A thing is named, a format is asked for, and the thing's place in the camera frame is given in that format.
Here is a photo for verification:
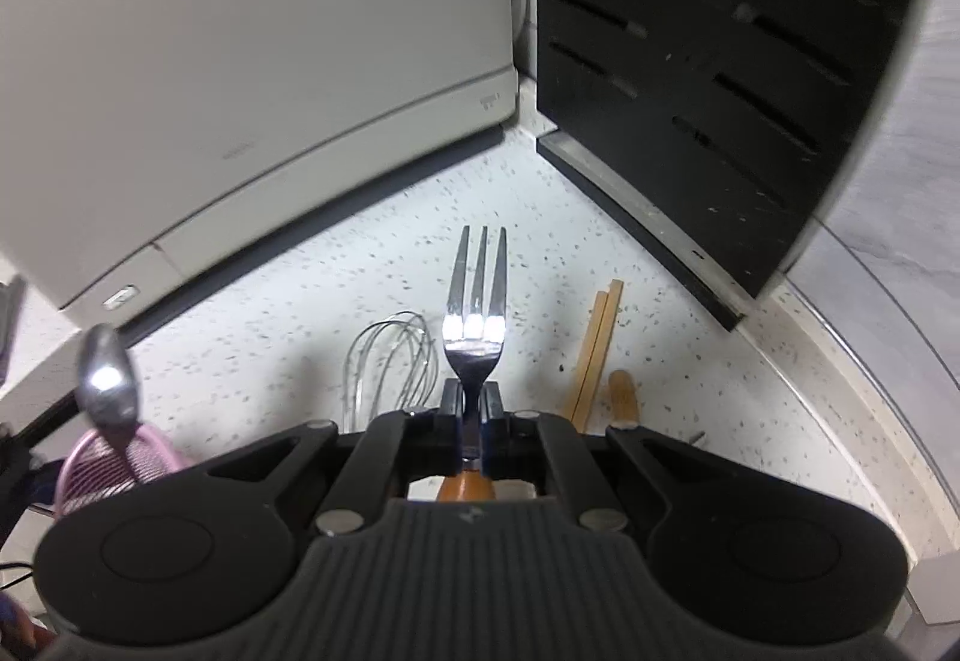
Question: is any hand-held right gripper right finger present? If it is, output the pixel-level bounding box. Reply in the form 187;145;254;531
480;382;741;533

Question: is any black slotted utensil holder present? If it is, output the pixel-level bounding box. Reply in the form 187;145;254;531
534;0;935;332

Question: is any wooden handled metal fork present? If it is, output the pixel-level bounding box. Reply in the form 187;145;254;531
436;224;512;504

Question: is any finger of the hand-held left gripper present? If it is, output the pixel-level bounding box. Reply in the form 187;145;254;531
0;397;88;542

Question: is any pink mesh utensil holder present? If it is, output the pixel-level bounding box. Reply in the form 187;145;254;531
52;425;200;521

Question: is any metal spoon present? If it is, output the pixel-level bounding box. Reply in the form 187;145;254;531
73;323;151;483

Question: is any metal wire whisk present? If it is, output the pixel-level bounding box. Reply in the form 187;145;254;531
343;311;440;433

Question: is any wooden utensil handle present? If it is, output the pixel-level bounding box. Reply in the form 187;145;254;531
607;370;644;426

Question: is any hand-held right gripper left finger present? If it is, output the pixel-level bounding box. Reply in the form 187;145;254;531
206;380;466;536

